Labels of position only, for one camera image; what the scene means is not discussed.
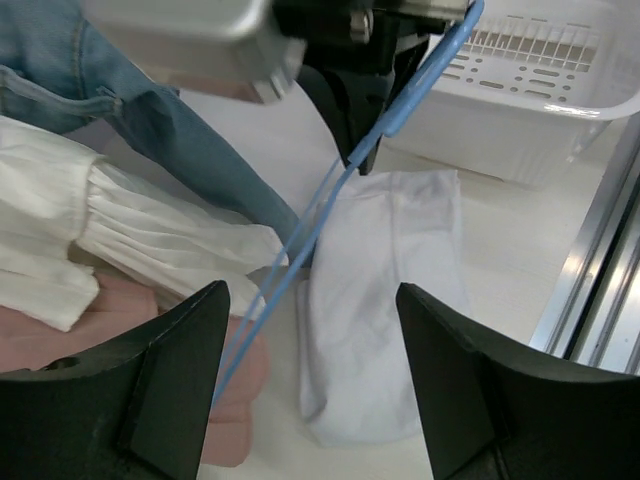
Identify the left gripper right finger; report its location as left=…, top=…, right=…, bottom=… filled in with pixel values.
left=396, top=283, right=639, bottom=479

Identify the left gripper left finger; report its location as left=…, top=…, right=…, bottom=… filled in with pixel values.
left=1, top=281, right=229, bottom=479

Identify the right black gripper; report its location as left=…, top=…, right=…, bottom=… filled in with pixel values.
left=273, top=0, right=470, bottom=175

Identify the blue hanger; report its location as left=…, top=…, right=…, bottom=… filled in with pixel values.
left=212, top=0, right=485, bottom=403

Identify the light blue white skirt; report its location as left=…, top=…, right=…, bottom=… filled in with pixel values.
left=298, top=170, right=470, bottom=447

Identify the blue denim skirt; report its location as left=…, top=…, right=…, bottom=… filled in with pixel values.
left=1, top=1, right=307, bottom=258

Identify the pink dress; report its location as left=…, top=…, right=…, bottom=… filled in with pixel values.
left=1, top=276, right=269, bottom=479

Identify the white plastic basket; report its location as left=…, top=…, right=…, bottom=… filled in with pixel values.
left=389, top=1, right=639, bottom=188

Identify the white ruffled blouse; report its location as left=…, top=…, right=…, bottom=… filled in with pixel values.
left=1, top=118, right=288, bottom=332

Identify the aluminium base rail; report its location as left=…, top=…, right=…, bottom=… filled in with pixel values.
left=529, top=116, right=639, bottom=375

